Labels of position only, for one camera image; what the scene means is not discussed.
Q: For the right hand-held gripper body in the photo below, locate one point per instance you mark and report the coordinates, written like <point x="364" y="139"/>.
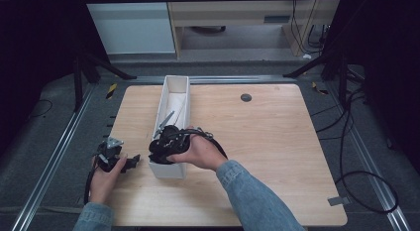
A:
<point x="175" y="140"/>

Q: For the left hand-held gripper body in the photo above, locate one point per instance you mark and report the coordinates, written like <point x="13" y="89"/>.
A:
<point x="110" y="155"/>

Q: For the long white storage box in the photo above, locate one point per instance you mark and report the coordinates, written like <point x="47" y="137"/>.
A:
<point x="180" y="98"/>

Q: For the person's left hand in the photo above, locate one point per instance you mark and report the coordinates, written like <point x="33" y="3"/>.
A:
<point x="104" y="184"/>

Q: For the person's right hand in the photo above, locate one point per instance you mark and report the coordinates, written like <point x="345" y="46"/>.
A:
<point x="201" y="155"/>

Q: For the yellow black floor tape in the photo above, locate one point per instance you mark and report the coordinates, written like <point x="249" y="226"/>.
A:
<point x="319" y="89"/>
<point x="111" y="91"/>

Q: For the black metal stand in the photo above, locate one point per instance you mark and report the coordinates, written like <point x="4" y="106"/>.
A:
<point x="78" y="82"/>
<point x="343" y="75"/>

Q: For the round grey table grommet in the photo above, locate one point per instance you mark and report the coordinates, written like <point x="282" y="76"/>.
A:
<point x="246" y="97"/>

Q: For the dark object under desk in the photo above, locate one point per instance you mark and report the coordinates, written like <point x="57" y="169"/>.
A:
<point x="208" y="29"/>

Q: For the white cabinet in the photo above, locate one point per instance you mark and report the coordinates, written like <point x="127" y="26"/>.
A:
<point x="132" y="27"/>

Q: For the light wooden desk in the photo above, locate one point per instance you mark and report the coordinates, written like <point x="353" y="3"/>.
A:
<point x="231" y="13"/>

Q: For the grey tape piece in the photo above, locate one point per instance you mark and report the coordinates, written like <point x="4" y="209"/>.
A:
<point x="339" y="201"/>

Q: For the metal floor rail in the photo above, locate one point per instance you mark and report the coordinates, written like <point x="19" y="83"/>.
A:
<point x="231" y="79"/>
<point x="369" y="158"/>
<point x="52" y="158"/>

